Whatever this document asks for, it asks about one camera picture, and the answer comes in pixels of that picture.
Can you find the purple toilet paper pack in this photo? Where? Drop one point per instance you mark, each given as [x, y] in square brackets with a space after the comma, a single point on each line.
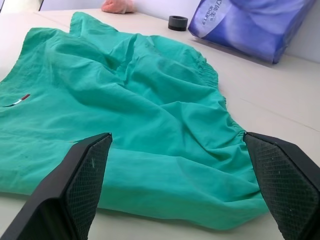
[250, 27]

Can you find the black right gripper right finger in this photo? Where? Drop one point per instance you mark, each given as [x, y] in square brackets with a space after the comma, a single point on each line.
[287, 185]

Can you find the black round cap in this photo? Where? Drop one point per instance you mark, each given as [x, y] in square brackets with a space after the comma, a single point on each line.
[177, 23]

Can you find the pink cloth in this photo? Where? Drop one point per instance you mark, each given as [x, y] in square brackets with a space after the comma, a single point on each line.
[116, 6]

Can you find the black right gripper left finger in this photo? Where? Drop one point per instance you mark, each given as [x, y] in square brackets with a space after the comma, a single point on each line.
[62, 190]

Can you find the green shorts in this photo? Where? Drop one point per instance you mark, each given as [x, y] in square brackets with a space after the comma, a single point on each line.
[150, 112]

